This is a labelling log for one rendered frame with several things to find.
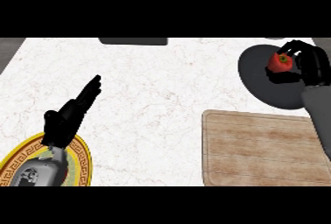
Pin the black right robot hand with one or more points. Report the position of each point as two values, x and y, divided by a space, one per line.
313 65

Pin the yellow patterned plate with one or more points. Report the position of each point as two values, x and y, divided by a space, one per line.
79 163

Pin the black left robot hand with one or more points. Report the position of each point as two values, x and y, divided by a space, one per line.
68 116

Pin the dark grey pan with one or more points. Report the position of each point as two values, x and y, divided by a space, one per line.
266 84

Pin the dark grey flat object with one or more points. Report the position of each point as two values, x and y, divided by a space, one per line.
133 41

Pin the wooden cutting board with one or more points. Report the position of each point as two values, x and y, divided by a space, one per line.
264 148

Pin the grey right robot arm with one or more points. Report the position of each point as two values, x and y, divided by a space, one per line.
319 113

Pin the red bell pepper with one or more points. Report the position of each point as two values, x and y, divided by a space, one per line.
279 62

